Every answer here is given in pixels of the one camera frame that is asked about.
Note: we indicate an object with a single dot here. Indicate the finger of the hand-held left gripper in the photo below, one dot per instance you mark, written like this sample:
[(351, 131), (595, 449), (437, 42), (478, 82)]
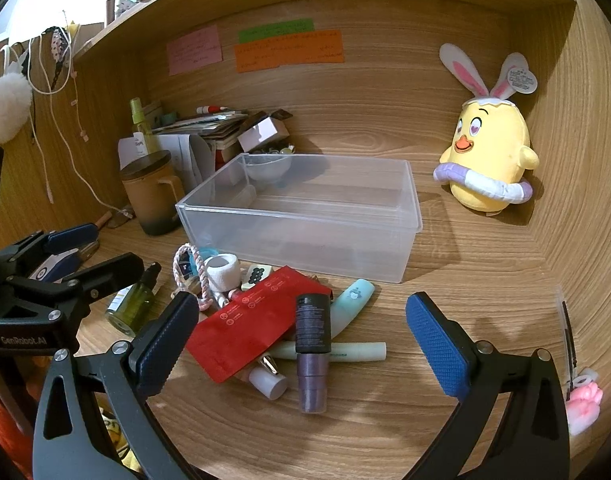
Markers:
[(73, 237), (110, 270)]

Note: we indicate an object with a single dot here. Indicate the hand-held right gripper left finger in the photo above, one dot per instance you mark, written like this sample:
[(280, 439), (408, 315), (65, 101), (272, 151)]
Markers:
[(168, 340)]

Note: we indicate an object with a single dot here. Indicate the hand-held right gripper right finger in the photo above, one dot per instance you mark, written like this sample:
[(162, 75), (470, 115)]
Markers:
[(435, 345)]

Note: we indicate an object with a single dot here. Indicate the green glass dropper bottle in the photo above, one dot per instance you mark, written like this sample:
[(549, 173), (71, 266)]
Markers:
[(133, 305)]

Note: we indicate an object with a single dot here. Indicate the red foil packet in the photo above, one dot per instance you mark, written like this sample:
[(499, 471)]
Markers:
[(245, 325)]

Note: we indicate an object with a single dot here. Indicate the straight mint green tube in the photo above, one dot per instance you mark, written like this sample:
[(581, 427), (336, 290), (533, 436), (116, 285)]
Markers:
[(355, 351)]

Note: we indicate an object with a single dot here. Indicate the white tape roll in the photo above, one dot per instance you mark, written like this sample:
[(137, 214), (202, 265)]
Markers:
[(220, 272)]

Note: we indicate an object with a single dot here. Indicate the curved mint green tube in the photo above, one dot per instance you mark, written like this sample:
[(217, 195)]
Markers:
[(353, 300)]

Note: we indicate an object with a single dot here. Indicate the blue tape roll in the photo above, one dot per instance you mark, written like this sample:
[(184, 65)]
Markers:
[(208, 252)]

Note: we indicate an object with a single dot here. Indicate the white black-dotted card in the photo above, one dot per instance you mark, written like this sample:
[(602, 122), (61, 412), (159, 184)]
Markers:
[(255, 276)]

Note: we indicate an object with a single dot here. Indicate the white-capped cream tube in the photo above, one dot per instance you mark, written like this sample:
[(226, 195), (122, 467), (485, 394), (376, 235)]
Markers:
[(268, 384)]

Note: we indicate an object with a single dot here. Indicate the black-capped purple bottle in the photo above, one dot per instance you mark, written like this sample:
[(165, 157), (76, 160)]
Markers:
[(313, 330)]

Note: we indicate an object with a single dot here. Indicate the clear plastic storage box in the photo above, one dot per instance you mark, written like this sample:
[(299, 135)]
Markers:
[(305, 240)]

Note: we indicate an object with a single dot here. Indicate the white and blue packet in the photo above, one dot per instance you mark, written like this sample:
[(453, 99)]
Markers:
[(50, 266)]

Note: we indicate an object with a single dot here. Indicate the brown mug with lid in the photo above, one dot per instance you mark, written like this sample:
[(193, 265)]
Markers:
[(150, 200)]

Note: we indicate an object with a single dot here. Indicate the orange garment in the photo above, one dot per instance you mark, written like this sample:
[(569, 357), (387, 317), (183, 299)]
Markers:
[(0, 410)]

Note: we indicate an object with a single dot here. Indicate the yellow-green spray bottle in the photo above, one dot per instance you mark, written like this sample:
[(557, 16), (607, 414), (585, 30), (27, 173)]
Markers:
[(138, 125)]

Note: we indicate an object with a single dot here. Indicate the thin black stick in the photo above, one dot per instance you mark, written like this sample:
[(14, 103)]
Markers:
[(569, 340)]

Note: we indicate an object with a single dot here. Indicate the white fluffy pompom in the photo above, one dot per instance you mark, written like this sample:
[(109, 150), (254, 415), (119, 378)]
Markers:
[(5, 105)]

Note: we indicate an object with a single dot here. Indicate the pink paw-shaped toy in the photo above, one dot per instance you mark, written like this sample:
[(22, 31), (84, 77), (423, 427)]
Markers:
[(585, 400)]

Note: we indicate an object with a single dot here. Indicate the stack of books and papers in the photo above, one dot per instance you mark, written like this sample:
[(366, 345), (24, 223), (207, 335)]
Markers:
[(205, 127)]

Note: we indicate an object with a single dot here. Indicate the red and white marker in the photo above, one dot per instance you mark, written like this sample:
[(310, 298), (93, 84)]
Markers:
[(210, 109)]

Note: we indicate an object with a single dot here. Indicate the white bowl of trinkets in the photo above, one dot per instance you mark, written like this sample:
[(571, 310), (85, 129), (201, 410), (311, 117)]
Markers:
[(270, 167)]

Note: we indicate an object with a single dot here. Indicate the yellow chick plush toy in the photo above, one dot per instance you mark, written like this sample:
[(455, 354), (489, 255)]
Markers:
[(490, 150)]

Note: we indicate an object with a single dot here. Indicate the small white cardboard box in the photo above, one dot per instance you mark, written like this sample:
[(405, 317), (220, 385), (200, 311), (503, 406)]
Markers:
[(260, 132)]

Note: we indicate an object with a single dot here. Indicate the pink paper note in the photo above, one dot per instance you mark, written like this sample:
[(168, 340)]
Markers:
[(193, 50)]

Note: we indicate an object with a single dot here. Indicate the orange paper note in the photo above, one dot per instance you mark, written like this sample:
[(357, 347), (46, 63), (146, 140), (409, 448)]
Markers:
[(285, 55)]

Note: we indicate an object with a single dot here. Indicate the green paper note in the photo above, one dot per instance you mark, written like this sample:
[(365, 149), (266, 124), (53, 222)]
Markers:
[(275, 31)]

